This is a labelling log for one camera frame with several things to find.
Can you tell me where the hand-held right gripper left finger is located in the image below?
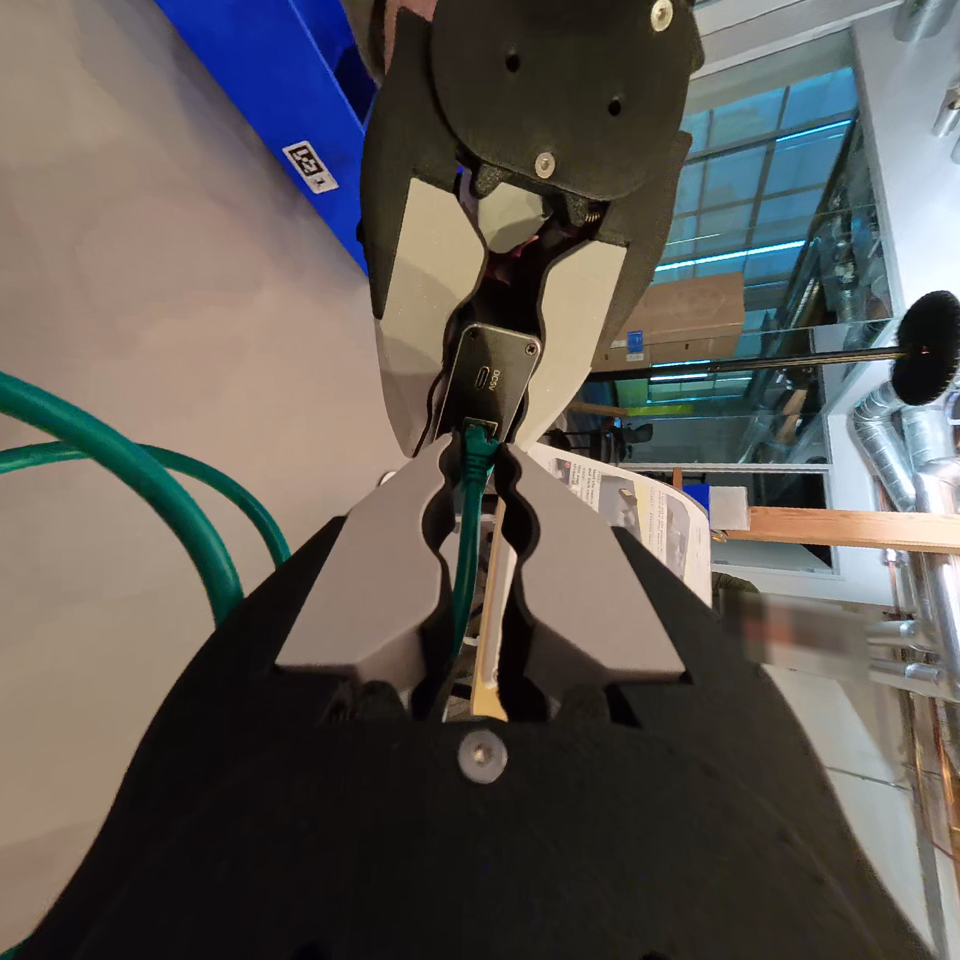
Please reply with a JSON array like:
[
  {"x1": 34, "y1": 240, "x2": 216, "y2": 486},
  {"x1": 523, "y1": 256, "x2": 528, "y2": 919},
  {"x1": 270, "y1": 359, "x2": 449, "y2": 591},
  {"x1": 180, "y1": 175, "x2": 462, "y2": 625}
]
[{"x1": 276, "y1": 433, "x2": 460, "y2": 721}]

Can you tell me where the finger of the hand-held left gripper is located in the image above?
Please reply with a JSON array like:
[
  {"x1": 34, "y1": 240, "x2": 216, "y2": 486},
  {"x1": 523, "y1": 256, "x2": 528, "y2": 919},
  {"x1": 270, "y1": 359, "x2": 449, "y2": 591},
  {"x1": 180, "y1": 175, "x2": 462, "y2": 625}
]
[
  {"x1": 372, "y1": 176, "x2": 489, "y2": 459},
  {"x1": 513, "y1": 241, "x2": 630, "y2": 451}
]

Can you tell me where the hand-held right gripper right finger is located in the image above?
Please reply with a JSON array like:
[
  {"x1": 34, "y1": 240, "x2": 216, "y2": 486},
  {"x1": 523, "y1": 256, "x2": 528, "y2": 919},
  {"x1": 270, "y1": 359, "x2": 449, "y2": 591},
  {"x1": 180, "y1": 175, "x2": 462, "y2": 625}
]
[{"x1": 495, "y1": 442, "x2": 685, "y2": 725}]

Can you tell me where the green ethernet cable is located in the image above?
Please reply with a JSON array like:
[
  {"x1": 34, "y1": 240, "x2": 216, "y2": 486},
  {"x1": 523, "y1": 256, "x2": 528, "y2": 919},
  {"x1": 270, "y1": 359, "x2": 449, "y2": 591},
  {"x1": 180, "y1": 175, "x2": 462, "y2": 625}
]
[{"x1": 0, "y1": 371, "x2": 500, "y2": 960}]

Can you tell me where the black ethernet splitter box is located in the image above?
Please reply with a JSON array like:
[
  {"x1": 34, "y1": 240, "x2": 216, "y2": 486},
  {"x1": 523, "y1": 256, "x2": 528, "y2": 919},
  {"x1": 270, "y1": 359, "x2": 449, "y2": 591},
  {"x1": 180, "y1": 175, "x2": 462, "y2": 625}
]
[{"x1": 433, "y1": 322, "x2": 545, "y2": 444}]

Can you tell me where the printed instruction sheet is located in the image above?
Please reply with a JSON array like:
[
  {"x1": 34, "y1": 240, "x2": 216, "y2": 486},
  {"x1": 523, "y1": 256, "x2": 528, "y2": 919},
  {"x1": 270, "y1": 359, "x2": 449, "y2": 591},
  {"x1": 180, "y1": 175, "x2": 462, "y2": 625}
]
[{"x1": 528, "y1": 442, "x2": 714, "y2": 610}]

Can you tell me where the cardboard box with blue label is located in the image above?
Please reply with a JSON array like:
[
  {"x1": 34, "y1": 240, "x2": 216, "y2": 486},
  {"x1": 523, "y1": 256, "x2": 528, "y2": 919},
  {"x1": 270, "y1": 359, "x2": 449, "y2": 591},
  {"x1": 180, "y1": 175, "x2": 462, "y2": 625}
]
[{"x1": 600, "y1": 271, "x2": 747, "y2": 369}]

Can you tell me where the blue plastic bin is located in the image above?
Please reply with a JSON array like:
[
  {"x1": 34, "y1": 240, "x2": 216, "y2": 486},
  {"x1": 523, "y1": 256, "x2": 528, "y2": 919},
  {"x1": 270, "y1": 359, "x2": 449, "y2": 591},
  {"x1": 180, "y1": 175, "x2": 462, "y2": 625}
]
[{"x1": 153, "y1": 0, "x2": 380, "y2": 280}]

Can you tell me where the black floor lamp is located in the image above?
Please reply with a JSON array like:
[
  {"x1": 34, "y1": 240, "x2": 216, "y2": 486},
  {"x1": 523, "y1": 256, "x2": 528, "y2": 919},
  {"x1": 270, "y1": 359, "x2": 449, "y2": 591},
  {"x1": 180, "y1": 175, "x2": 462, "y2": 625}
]
[{"x1": 708, "y1": 291, "x2": 960, "y2": 406}]

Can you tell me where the wooden support post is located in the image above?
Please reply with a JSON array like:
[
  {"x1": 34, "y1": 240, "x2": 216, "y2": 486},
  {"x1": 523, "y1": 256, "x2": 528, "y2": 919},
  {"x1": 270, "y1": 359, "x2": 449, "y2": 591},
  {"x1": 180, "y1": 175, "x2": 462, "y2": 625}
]
[{"x1": 712, "y1": 506, "x2": 960, "y2": 558}]

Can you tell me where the silver round ventilation duct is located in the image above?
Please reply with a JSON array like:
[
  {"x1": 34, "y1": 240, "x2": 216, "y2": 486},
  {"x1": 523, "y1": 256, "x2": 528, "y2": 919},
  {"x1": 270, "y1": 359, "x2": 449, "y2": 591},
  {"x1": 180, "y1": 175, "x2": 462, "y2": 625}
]
[{"x1": 851, "y1": 375, "x2": 960, "y2": 702}]

